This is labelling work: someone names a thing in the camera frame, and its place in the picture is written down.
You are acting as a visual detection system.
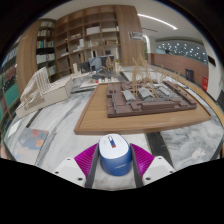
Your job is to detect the brown architectural model, wooden base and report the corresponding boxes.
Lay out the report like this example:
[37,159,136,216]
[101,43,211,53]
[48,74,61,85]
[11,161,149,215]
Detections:
[73,55,213,136]

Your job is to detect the white and blue computer mouse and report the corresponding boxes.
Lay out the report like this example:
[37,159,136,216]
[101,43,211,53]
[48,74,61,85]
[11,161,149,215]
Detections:
[97,133,133,177]

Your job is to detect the wooden bookshelf with books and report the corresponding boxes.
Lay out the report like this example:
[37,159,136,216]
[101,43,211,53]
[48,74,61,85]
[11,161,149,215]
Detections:
[14,18,58,98]

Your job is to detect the black bin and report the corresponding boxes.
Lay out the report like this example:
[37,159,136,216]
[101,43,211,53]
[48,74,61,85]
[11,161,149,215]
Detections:
[184,67,195,82]

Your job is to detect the large wooden shelf unit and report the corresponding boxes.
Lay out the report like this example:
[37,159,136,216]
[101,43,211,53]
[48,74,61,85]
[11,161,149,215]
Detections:
[53,4,146,80]

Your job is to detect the red standing sign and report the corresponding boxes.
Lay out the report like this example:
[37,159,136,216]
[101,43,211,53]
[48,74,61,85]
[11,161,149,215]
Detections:
[201,75,210,92]

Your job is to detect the white paper sheet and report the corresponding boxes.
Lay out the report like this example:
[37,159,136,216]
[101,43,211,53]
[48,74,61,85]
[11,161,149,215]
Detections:
[6,119,22,139]

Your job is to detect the white architectural model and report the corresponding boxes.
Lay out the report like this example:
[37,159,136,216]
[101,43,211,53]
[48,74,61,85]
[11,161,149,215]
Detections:
[14,66,74,120]

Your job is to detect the long ceiling light strip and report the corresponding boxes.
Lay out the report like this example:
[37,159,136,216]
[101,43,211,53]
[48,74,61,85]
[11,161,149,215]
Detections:
[136,13,179,31]

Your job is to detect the black wall screen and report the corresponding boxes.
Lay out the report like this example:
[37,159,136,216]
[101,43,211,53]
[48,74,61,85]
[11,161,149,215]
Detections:
[207,55,216,67]

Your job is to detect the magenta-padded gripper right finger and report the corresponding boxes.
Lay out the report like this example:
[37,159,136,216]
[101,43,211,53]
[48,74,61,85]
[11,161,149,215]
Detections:
[129,142,176,189]

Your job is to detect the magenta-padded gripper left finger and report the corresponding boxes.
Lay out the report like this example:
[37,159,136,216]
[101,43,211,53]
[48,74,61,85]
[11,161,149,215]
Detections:
[52,143,101,190]

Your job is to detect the blue printed mouse pad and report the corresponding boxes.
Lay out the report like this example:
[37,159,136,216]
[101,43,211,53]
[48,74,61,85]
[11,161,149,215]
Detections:
[12,127,50,165]

